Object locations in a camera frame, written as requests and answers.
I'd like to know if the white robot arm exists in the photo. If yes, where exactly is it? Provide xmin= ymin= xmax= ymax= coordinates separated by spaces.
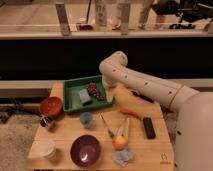
xmin=99 ymin=51 xmax=213 ymax=171

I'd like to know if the red bowl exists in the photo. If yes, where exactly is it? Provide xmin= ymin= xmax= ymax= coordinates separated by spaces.
xmin=39 ymin=97 xmax=62 ymax=117

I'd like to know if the purple bowl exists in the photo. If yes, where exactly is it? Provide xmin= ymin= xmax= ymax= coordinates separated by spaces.
xmin=70 ymin=135 xmax=101 ymax=168

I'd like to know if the blue sponge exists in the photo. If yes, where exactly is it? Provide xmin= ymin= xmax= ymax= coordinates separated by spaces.
xmin=78 ymin=89 xmax=91 ymax=105

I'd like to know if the orange carrot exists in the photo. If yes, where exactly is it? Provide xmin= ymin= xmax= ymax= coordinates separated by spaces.
xmin=119 ymin=109 xmax=141 ymax=120

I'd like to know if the small blue cup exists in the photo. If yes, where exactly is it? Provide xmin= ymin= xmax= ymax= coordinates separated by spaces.
xmin=80 ymin=112 xmax=93 ymax=129

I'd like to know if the green plastic tray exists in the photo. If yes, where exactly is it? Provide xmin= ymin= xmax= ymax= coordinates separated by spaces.
xmin=63 ymin=75 xmax=115 ymax=114

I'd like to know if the peach fruit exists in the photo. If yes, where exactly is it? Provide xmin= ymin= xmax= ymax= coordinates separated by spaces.
xmin=112 ymin=136 xmax=127 ymax=150

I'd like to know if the black remote control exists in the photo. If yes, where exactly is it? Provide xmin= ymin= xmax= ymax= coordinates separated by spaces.
xmin=143 ymin=117 xmax=156 ymax=139

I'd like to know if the crumpled blue cloth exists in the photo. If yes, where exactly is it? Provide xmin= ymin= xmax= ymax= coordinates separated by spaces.
xmin=112 ymin=148 xmax=134 ymax=167

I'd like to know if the screwdriver with wooden handle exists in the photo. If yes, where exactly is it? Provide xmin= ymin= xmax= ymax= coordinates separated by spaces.
xmin=100 ymin=114 xmax=114 ymax=139

